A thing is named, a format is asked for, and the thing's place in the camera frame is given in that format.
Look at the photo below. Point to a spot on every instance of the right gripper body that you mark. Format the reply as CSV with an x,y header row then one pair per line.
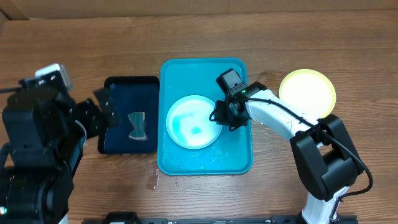
x,y
228,116

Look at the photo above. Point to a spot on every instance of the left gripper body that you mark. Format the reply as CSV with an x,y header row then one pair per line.
x,y
91,117

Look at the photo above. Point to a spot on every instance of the light blue plate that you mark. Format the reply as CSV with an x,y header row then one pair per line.
x,y
189,123

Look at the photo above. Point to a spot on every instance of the yellow-green plate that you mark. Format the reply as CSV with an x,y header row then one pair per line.
x,y
309,91

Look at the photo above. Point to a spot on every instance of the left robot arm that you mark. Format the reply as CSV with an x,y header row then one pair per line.
x,y
47,129

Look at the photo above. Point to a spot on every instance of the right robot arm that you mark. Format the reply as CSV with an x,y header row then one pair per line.
x,y
326,159

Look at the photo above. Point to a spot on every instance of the black water tray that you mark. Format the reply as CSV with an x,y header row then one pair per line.
x,y
132,94

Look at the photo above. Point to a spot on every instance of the turquoise plastic tray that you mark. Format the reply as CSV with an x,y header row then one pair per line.
x,y
232,151

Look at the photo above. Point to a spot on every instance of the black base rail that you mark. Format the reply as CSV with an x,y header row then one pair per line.
x,y
131,217

